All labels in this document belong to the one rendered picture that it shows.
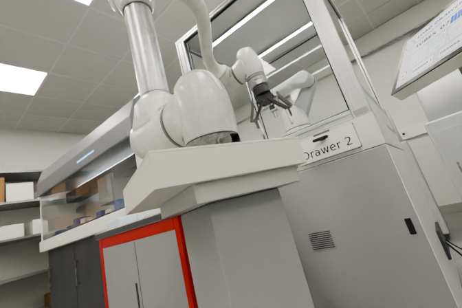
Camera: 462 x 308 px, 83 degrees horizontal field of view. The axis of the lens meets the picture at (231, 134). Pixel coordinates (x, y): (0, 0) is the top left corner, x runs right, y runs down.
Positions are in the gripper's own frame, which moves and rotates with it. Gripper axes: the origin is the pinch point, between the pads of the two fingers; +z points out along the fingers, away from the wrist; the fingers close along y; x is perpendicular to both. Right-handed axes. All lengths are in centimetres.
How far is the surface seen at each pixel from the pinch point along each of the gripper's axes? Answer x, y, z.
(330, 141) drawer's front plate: 7.5, 21.1, 13.6
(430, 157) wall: 260, 217, 59
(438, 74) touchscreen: -28, 51, 9
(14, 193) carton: 215, -326, -90
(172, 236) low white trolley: -15, -54, 27
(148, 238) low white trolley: -7, -66, 25
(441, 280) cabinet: -3, 32, 75
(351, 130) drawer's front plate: 2.2, 29.8, 13.2
